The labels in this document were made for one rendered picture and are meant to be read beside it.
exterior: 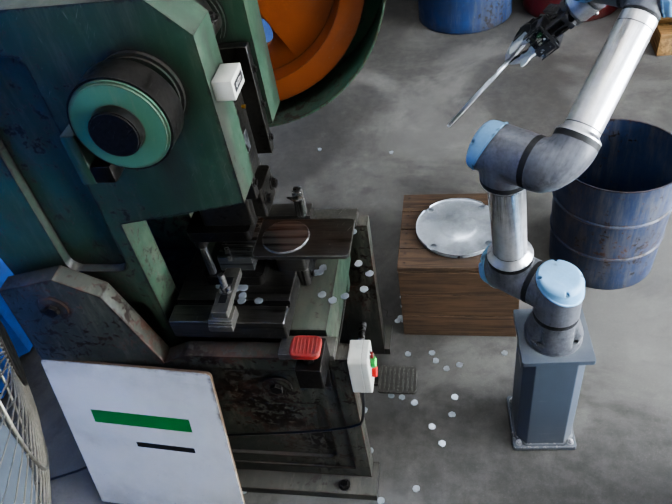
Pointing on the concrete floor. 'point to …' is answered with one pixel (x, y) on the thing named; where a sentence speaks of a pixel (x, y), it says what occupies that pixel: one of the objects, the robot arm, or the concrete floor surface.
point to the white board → (148, 432)
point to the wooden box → (447, 284)
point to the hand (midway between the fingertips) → (511, 57)
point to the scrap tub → (616, 207)
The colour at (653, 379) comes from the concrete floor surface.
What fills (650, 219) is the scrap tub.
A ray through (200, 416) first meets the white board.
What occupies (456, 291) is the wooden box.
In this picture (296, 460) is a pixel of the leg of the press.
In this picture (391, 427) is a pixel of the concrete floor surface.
